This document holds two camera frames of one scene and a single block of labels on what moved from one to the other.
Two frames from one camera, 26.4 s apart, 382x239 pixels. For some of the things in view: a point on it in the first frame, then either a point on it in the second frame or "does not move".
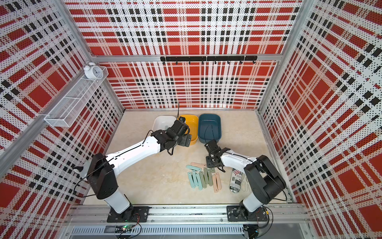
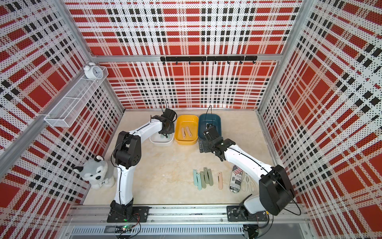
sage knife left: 202,179 does not move
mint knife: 195,179 does not move
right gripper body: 210,163 to 208,147
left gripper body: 183,141 to 169,130
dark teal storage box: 209,127 does not move
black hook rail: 202,59 does not move
